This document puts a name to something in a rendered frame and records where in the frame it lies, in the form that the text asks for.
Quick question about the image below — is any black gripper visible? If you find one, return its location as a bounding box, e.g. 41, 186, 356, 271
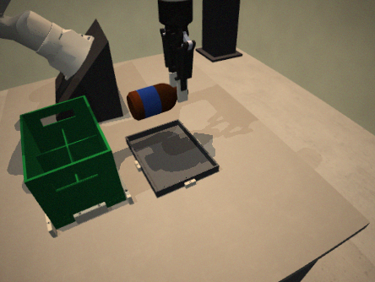
158, 0, 196, 103

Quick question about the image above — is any dark green divided crate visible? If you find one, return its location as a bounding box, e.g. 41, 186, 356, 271
19, 95, 127, 230

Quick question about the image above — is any brown bottle with blue label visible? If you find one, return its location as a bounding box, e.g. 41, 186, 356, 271
127, 83, 177, 121

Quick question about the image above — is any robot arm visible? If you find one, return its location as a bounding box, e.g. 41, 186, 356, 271
0, 0, 94, 80

